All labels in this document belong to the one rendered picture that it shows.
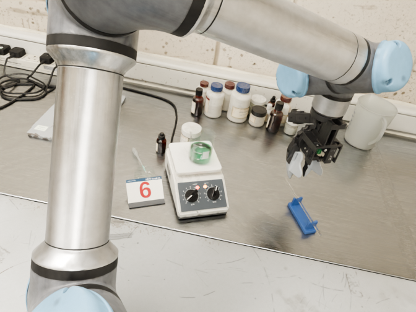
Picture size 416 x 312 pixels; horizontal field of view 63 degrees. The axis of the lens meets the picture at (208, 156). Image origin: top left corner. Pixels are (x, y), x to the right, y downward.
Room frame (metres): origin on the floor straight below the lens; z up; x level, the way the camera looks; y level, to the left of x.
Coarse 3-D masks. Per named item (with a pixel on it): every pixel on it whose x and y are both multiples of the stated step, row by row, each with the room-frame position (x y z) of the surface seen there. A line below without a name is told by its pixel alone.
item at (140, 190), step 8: (128, 184) 0.59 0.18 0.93; (136, 184) 0.60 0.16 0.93; (144, 184) 0.60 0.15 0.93; (152, 184) 0.61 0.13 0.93; (160, 184) 0.62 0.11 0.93; (128, 192) 0.58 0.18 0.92; (136, 192) 0.58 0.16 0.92; (144, 192) 0.59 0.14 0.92; (152, 192) 0.59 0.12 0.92; (160, 192) 0.60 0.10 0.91
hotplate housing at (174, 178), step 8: (168, 152) 0.70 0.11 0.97; (168, 160) 0.67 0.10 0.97; (168, 168) 0.66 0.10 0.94; (168, 176) 0.66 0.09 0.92; (176, 176) 0.61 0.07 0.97; (184, 176) 0.62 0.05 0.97; (192, 176) 0.62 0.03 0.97; (200, 176) 0.63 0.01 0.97; (208, 176) 0.63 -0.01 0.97; (216, 176) 0.64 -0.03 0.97; (176, 184) 0.59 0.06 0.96; (224, 184) 0.63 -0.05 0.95; (176, 192) 0.58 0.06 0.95; (176, 200) 0.56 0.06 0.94; (176, 208) 0.55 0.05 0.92; (216, 208) 0.57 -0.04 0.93; (224, 208) 0.58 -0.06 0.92; (184, 216) 0.54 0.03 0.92; (192, 216) 0.55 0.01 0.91; (200, 216) 0.55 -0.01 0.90
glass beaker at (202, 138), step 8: (192, 128) 0.69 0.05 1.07; (200, 128) 0.70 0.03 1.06; (208, 128) 0.70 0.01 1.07; (192, 136) 0.66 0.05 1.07; (200, 136) 0.70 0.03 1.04; (208, 136) 0.70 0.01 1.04; (192, 144) 0.65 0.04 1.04; (200, 144) 0.64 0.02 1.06; (208, 144) 0.65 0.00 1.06; (192, 152) 0.65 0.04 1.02; (200, 152) 0.64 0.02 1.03; (208, 152) 0.65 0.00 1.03; (192, 160) 0.65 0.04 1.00; (200, 160) 0.64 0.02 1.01; (208, 160) 0.66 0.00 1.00
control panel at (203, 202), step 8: (184, 184) 0.60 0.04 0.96; (192, 184) 0.60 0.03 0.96; (200, 184) 0.61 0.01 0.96; (208, 184) 0.61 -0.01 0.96; (216, 184) 0.62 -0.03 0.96; (184, 192) 0.58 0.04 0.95; (200, 192) 0.59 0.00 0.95; (224, 192) 0.61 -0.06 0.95; (184, 200) 0.56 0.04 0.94; (200, 200) 0.57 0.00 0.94; (208, 200) 0.58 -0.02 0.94; (216, 200) 0.58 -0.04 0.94; (224, 200) 0.59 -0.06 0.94; (184, 208) 0.55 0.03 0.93; (192, 208) 0.55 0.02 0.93; (200, 208) 0.56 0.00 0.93; (208, 208) 0.56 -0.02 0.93
